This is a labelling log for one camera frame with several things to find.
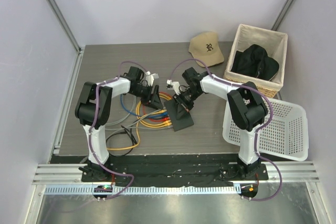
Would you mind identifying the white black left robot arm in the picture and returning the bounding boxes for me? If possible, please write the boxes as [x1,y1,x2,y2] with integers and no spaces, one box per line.
[75,66,163,182]

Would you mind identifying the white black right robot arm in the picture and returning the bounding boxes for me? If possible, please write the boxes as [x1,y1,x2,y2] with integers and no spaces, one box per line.
[165,68,272,179]

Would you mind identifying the grey ethernet cable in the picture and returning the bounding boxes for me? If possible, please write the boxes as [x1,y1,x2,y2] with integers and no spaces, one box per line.
[106,95,166,130]

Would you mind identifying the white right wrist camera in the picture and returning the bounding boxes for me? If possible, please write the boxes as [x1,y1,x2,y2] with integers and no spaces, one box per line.
[166,79,181,95]

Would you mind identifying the wicker basket with liner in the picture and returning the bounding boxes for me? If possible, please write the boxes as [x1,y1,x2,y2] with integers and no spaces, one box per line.
[224,24,288,98]

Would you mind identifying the black mounting base plate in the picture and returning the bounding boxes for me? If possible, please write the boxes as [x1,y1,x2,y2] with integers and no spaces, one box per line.
[92,154,269,197]

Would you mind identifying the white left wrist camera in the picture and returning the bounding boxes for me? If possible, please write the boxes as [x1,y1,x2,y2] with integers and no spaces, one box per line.
[145,71,159,87]

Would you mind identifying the red ethernet cable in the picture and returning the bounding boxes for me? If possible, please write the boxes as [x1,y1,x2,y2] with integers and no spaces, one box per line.
[143,91,174,123]

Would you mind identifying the blue ethernet cable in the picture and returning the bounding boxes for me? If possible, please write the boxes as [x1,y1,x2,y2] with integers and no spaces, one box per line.
[120,94,169,119]

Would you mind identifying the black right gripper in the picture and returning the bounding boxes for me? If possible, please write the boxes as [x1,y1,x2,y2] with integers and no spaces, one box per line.
[173,88,202,119]

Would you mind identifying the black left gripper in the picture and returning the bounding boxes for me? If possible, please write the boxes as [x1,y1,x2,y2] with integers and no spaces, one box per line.
[131,84,163,110]

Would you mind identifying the aluminium front rail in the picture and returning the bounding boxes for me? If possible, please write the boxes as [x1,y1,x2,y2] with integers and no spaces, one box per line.
[33,161,320,195]

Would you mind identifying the black power cable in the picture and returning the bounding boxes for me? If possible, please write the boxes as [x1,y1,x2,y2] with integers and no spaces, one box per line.
[106,125,141,146]

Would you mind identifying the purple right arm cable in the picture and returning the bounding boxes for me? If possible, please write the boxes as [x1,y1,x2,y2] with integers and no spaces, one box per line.
[167,58,283,201]

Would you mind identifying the black cap in basket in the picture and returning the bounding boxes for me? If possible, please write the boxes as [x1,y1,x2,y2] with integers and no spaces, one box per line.
[231,44,279,81]

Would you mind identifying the beige baseball cap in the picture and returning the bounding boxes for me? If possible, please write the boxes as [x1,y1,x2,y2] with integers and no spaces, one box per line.
[188,31,224,67]

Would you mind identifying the black network switch box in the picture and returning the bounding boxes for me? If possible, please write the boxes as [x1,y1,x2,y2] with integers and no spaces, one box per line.
[164,99,194,132]

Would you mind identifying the white plastic perforated basket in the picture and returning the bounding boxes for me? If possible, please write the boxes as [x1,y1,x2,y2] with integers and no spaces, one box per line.
[222,97,308,162]

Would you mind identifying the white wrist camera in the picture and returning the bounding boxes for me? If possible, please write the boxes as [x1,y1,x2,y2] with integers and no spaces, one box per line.
[145,71,159,87]
[166,79,181,95]

